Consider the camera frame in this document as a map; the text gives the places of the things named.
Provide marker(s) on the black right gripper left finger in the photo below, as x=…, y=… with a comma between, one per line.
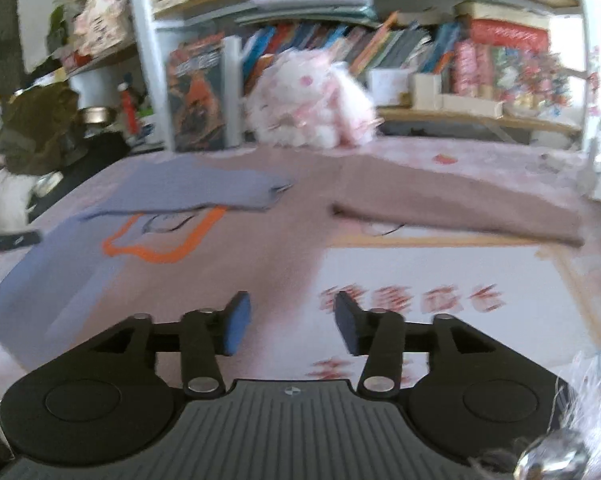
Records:
x=236, y=317

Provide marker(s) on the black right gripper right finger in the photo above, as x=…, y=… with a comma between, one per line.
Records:
x=349, y=318

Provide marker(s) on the lavender fleece garment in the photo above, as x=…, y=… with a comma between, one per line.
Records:
x=48, y=296

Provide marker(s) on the pink checkered cartoon bedsheet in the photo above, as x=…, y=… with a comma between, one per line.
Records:
x=489, y=233

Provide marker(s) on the white pink plush bunny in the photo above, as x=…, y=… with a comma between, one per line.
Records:
x=304, y=99

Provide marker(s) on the red tube bottle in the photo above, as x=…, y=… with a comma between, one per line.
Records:
x=128, y=109

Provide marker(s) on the round metal tin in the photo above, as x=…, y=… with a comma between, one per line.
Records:
x=97, y=116

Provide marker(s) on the large orange dark cover book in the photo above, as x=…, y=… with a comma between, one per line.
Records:
x=194, y=78

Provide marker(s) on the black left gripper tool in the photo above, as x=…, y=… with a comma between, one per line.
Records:
x=19, y=240

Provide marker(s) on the row of colourful books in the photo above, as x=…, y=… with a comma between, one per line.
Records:
x=359, y=44

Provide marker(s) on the red colourful boxed book set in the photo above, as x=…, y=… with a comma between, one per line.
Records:
x=507, y=62

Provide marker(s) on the floral pink fabric bundle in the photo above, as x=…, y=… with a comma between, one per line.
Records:
x=102, y=25

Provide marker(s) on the white wooden bookshelf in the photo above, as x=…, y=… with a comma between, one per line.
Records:
x=406, y=102

